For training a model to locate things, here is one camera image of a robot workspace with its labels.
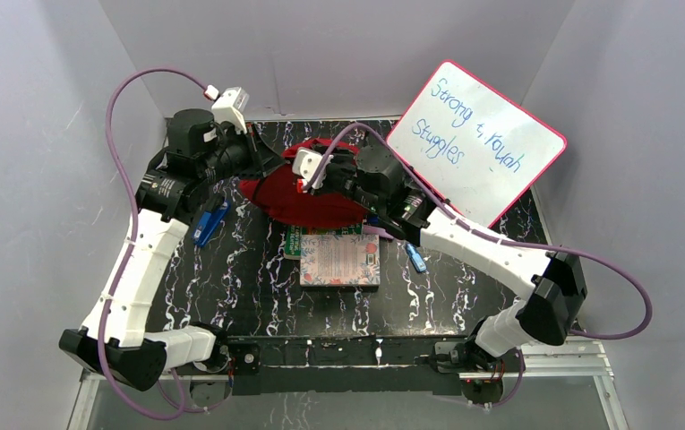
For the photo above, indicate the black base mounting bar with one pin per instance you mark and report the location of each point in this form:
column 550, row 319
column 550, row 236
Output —
column 283, row 364

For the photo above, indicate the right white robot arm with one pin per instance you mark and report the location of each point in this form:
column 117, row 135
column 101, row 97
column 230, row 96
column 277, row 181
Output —
column 548, row 283

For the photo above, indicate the red backpack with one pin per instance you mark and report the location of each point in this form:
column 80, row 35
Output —
column 277, row 196

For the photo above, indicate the floral pink book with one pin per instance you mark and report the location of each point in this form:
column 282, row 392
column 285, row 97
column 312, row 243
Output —
column 340, row 260

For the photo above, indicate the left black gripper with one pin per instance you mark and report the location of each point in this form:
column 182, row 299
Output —
column 252, row 150

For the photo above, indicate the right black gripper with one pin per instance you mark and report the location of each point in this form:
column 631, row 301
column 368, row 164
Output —
column 341, row 155

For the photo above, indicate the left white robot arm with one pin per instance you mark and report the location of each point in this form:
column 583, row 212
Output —
column 175, row 195

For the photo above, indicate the pink-framed whiteboard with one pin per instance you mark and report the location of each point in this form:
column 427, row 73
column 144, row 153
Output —
column 472, row 145

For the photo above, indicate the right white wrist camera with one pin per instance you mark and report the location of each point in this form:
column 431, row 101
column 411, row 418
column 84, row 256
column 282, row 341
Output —
column 309, row 170

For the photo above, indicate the green book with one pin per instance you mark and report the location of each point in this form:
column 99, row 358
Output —
column 292, row 245

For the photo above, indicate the pink highlighter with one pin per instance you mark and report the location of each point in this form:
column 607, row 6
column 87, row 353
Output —
column 380, row 232

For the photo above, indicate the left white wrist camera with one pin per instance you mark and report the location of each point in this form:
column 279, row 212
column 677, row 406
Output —
column 227, row 106

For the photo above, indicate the small blue stapler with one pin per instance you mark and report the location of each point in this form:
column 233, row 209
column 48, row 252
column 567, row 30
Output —
column 416, row 258

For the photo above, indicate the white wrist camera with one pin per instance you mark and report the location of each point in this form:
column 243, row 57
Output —
column 309, row 170
column 227, row 106

